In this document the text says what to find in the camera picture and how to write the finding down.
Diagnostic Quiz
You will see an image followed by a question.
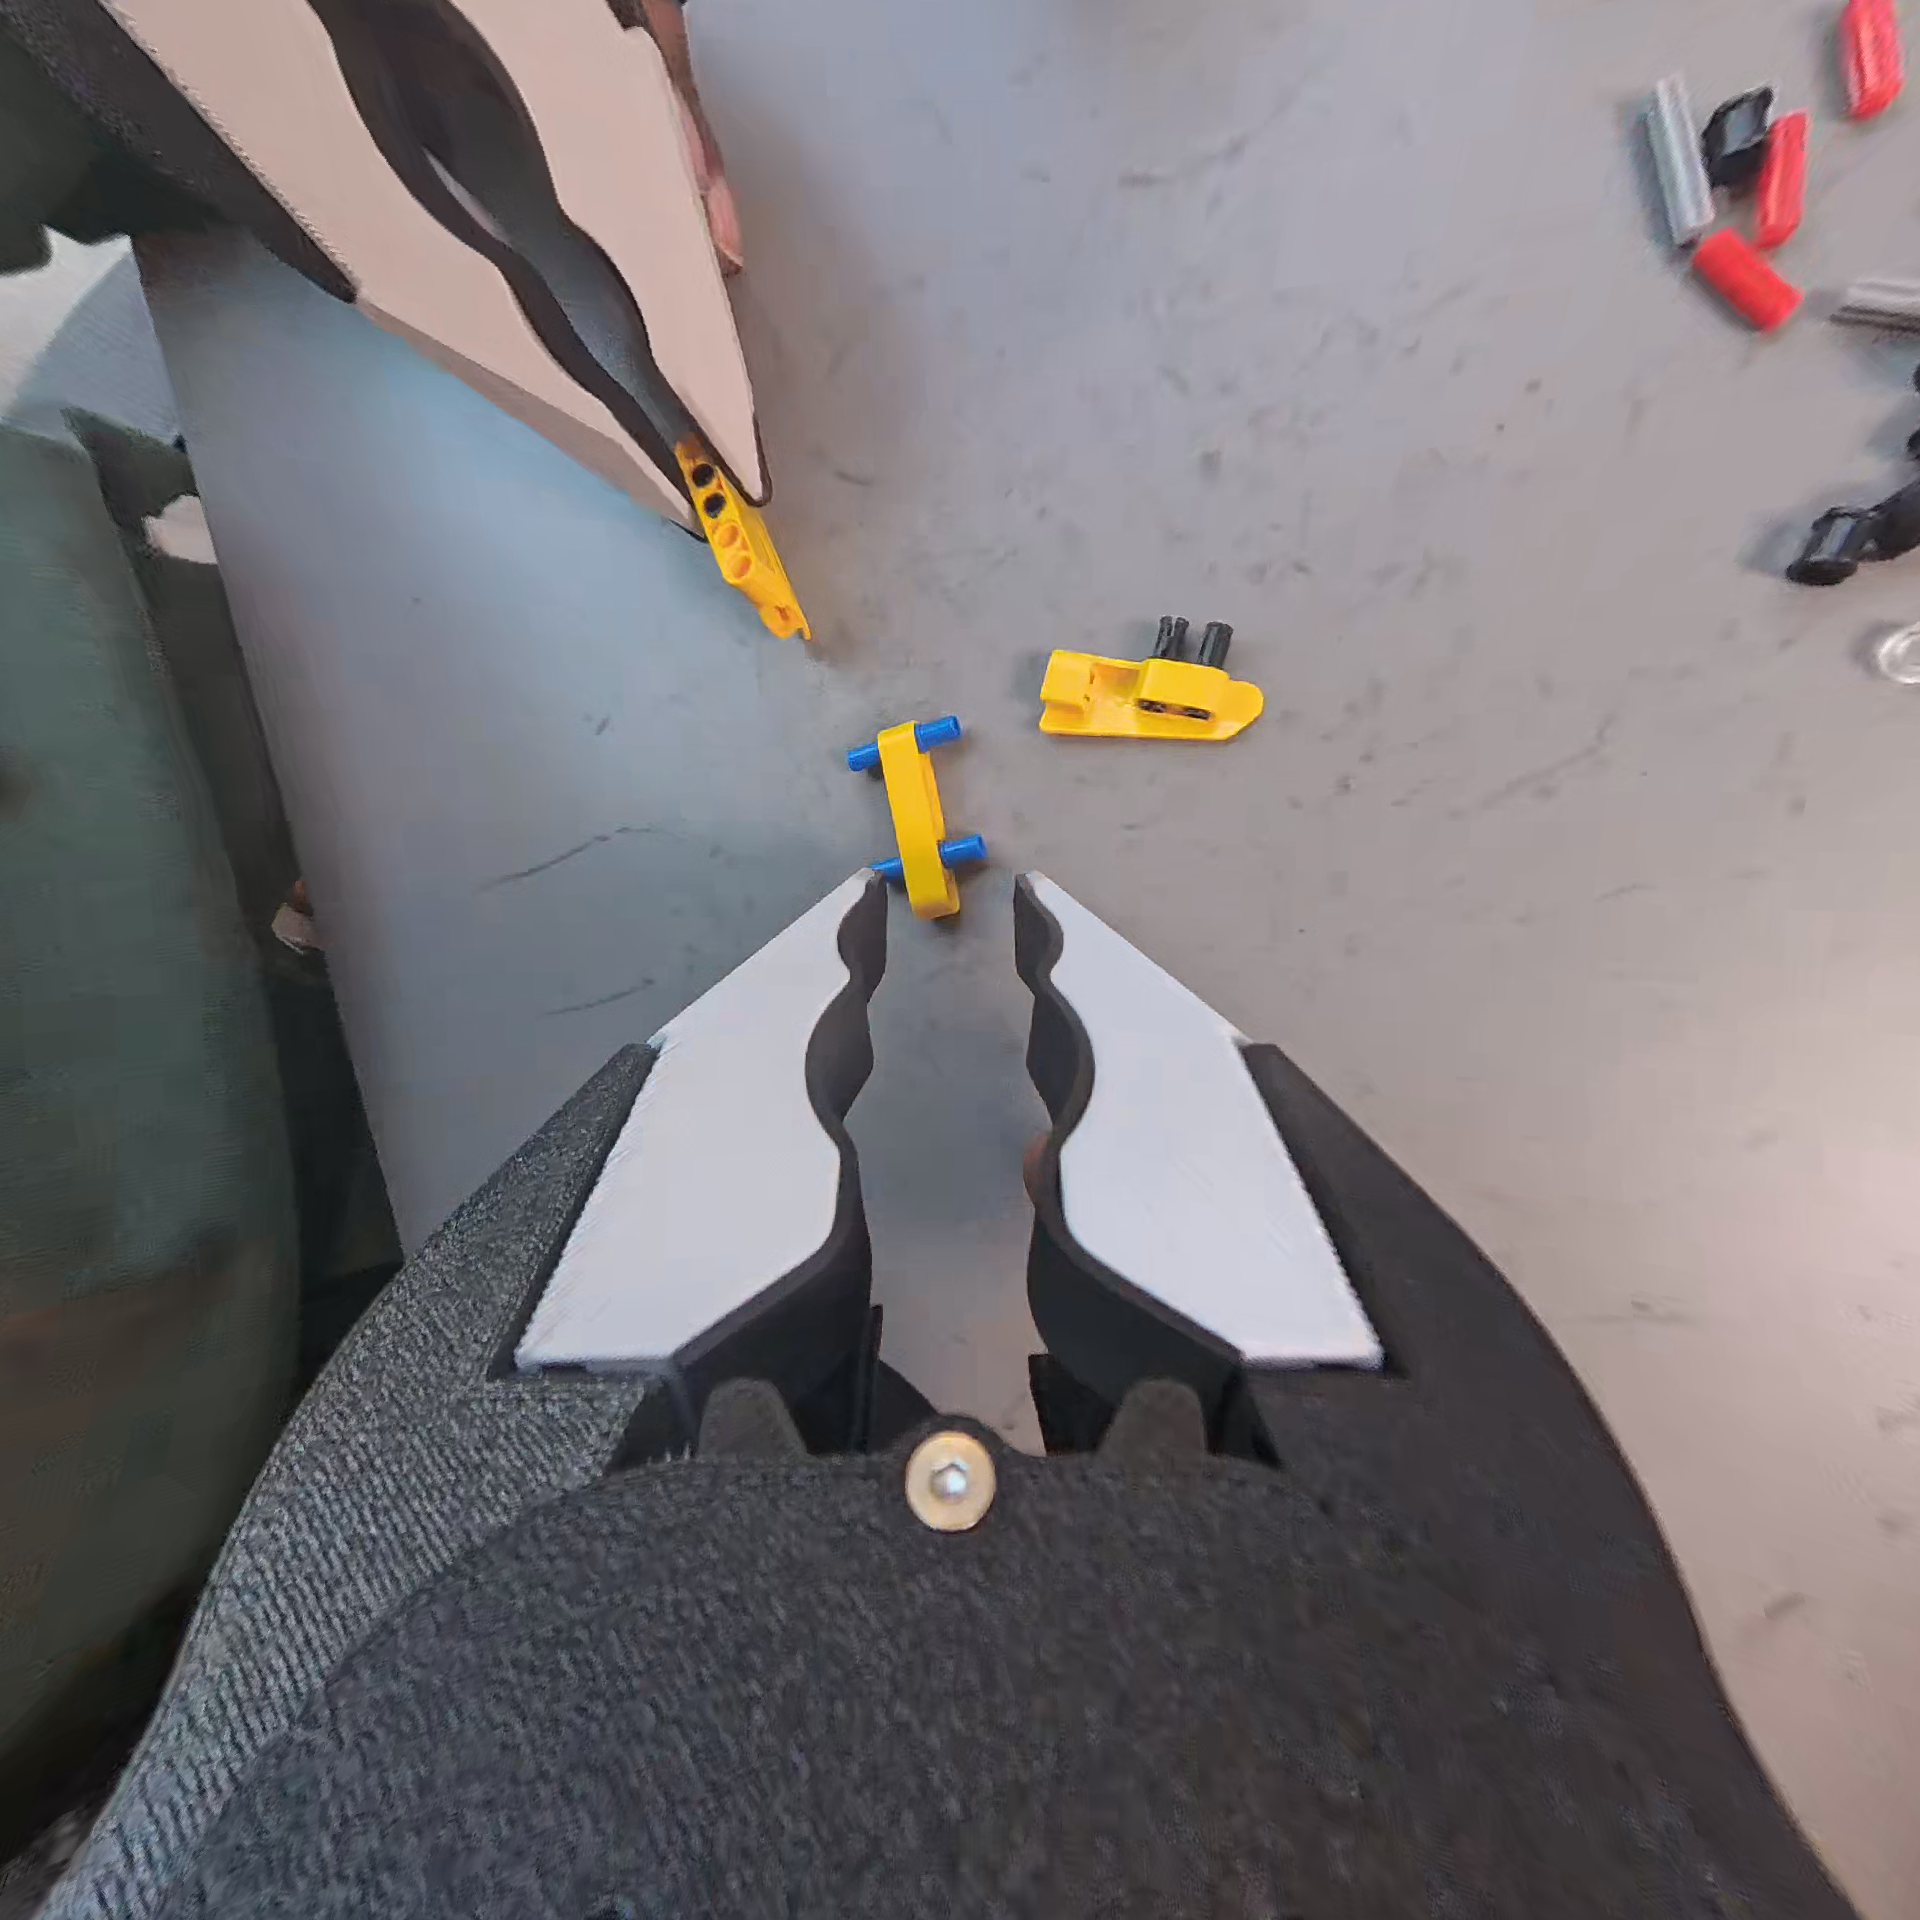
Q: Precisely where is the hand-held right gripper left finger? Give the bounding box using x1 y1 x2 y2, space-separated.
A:
518 870 890 1375

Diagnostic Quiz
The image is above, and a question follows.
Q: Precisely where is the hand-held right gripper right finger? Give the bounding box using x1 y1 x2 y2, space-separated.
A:
1013 872 1386 1370

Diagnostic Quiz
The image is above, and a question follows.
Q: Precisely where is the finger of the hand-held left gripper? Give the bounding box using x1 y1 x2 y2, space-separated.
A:
434 0 774 508
112 0 704 529

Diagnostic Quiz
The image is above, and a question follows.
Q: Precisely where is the yellow lego beam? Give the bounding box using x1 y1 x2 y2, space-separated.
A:
873 720 968 921
673 434 792 606

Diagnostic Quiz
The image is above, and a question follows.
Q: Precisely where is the pile of small lego connectors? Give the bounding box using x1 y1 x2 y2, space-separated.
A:
1642 0 1920 688

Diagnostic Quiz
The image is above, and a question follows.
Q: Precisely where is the person's left hand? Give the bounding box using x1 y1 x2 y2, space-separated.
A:
671 0 751 280

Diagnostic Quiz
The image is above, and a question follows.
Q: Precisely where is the grey mesh chair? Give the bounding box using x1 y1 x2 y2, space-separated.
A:
0 231 198 453

